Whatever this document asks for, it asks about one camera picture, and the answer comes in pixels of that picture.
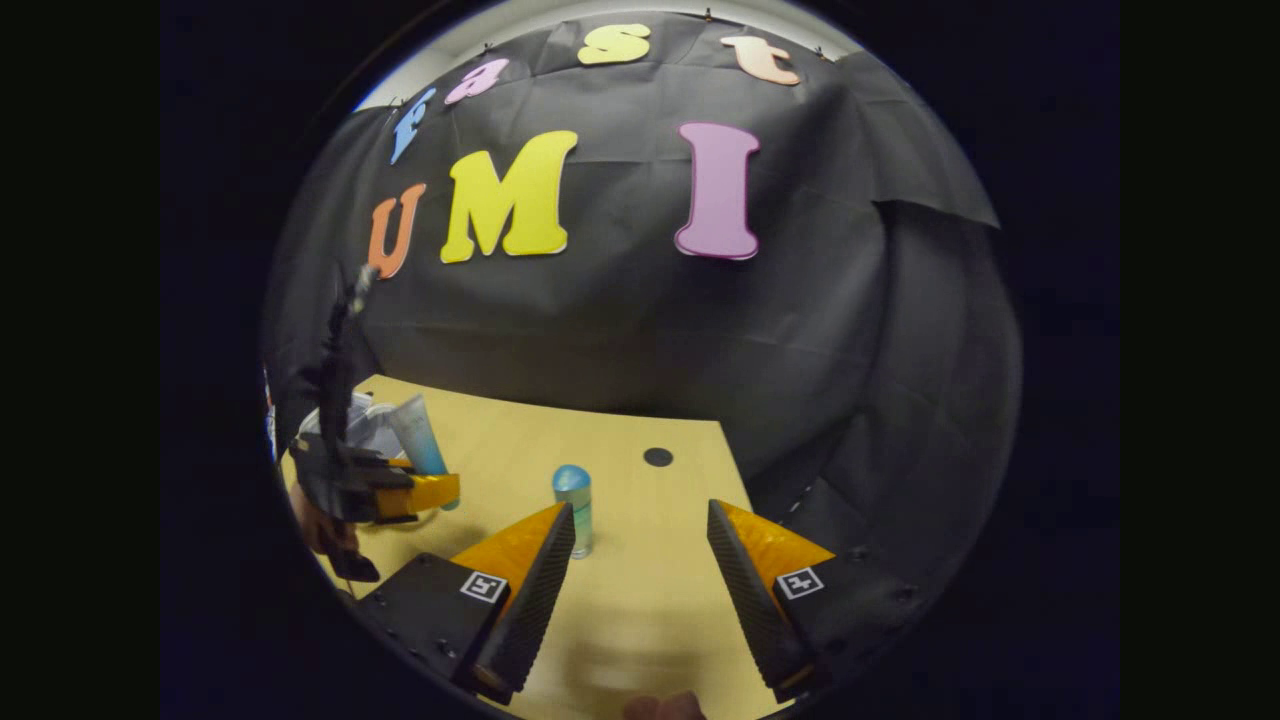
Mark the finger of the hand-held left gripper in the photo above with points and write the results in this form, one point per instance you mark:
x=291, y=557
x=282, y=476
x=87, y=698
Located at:
x=430, y=492
x=385, y=462

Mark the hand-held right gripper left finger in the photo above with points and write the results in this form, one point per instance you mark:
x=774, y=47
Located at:
x=535, y=610

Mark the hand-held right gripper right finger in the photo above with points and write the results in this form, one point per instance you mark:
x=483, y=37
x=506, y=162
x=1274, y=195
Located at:
x=750, y=610

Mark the white and teal tube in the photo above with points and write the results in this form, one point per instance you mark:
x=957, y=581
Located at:
x=418, y=440

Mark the blue capped bottle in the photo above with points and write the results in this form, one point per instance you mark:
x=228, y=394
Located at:
x=573, y=505

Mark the black backdrop cloth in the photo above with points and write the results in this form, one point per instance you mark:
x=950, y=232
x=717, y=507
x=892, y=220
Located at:
x=650, y=330

